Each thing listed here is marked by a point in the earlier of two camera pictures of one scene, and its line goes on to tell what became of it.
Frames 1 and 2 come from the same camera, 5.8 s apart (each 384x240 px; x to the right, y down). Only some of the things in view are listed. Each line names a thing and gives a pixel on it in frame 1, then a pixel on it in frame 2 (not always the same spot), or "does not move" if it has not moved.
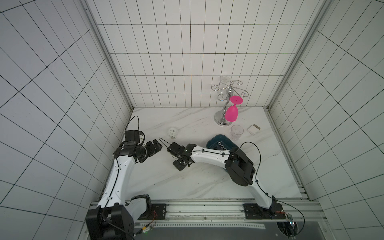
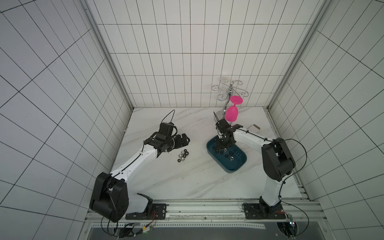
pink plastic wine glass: [231, 113] does not move
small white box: [253, 129] does not move
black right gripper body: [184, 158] to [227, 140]
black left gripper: [152, 150] to [179, 143]
